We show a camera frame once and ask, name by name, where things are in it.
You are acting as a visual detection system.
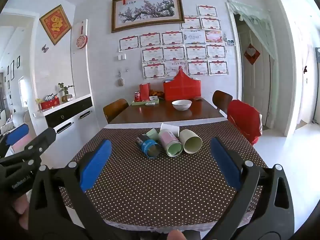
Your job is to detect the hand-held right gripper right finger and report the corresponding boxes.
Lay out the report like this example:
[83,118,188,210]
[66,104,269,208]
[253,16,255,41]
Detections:
[200,137,295,240]

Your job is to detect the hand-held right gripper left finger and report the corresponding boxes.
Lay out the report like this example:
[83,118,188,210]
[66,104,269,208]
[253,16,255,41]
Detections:
[28,139,118,240]

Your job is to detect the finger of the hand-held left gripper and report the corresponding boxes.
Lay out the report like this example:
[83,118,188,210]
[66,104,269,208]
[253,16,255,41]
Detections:
[0,124,30,155]
[15,127,57,158]

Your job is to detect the cream cup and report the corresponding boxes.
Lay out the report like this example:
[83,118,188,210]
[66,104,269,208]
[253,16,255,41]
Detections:
[178,129,203,154]

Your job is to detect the blue cup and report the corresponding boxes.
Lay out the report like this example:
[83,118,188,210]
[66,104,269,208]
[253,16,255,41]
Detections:
[136,134,162,159]

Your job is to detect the pink cup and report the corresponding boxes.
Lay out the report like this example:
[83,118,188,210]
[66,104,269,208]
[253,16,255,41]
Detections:
[158,129,183,158]

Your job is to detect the light green cup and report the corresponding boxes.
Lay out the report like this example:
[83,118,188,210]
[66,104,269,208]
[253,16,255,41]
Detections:
[146,128,161,141]

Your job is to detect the white cup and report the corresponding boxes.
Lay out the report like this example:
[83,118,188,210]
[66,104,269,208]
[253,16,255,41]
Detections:
[160,123,181,137]

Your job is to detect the person's left hand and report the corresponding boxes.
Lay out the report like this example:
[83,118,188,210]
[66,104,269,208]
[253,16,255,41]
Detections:
[11,194,31,231]

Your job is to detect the white sideboard cabinet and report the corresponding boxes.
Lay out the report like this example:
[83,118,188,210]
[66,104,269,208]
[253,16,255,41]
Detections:
[32,93,93,142]

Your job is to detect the red tissue box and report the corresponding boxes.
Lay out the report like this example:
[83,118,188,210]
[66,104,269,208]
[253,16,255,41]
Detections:
[39,94,61,110]

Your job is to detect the chair with red cover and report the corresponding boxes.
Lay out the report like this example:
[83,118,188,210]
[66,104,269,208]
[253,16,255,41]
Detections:
[226,99,263,146]

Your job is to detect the potted green plant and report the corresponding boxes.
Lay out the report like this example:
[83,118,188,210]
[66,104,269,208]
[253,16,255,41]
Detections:
[58,82,75,103]

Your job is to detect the brown wooden chair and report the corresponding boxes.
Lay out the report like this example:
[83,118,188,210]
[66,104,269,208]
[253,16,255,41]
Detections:
[212,90,233,115]
[103,98,129,124]

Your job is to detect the brown polka dot tablecloth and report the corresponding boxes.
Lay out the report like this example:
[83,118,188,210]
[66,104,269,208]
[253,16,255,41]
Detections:
[60,120,269,230]

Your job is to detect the white bowl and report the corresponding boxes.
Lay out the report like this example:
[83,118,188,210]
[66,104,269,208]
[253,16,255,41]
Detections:
[171,100,193,111]

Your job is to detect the green tray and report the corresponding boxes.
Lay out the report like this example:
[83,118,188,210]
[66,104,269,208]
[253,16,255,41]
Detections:
[131,96,160,106]

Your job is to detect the wooden dining table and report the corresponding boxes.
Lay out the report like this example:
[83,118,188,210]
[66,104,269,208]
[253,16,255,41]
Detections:
[109,97,225,125]

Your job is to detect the white door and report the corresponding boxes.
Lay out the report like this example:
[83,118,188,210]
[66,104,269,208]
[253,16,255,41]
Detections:
[239,26,272,130]

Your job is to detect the small red box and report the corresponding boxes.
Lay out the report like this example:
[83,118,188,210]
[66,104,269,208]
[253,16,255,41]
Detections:
[139,82,151,102]

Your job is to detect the large red gift bag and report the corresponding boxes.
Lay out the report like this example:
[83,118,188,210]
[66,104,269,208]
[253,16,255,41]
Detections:
[163,70,202,102]

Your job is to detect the white lace table cover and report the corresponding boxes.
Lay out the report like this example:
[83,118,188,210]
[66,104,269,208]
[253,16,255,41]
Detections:
[101,211,254,233]

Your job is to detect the orange snacks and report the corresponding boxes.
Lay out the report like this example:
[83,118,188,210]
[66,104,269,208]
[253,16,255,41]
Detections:
[149,88,165,98]

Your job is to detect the round red hanging ornament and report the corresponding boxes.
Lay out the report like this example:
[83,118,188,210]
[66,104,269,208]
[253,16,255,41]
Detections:
[76,24,88,50]

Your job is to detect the lace door curtain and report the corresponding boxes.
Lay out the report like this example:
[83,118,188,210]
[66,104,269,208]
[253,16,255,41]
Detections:
[226,0,279,100]

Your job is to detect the framed blossom painting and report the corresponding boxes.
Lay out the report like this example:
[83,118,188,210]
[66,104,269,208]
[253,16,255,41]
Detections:
[111,0,185,33]

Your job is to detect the red gold framed wall ornament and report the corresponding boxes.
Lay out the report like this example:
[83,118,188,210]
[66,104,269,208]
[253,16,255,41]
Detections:
[39,4,73,46]

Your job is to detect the group of wall certificates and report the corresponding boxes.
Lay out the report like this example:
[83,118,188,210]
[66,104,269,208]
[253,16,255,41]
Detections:
[118,4,230,79]

